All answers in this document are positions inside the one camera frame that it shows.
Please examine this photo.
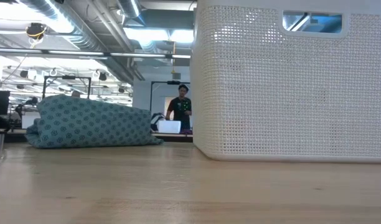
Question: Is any white perforated plastic basket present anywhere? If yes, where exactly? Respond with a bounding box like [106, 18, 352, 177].
[190, 0, 381, 164]

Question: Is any person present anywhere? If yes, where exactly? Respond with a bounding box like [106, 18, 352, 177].
[164, 83, 193, 131]

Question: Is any white rectangular box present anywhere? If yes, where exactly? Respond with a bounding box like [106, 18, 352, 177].
[157, 119, 182, 134]

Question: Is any teal patterned fabric pouch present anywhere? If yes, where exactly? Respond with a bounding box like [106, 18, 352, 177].
[24, 94, 164, 149]

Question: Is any grey horizontal ceiling pipe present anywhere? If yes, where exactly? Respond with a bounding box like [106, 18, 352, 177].
[0, 48, 191, 60]

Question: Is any black computer monitor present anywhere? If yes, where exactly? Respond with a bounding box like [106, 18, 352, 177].
[0, 90, 11, 117]

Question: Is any black metal frame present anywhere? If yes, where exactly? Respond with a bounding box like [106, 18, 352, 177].
[149, 80, 182, 124]

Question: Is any yellow hanging cable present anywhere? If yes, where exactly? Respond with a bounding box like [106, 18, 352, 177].
[171, 41, 181, 81]

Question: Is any black ceiling cable reel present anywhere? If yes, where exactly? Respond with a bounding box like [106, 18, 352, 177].
[25, 22, 49, 40]

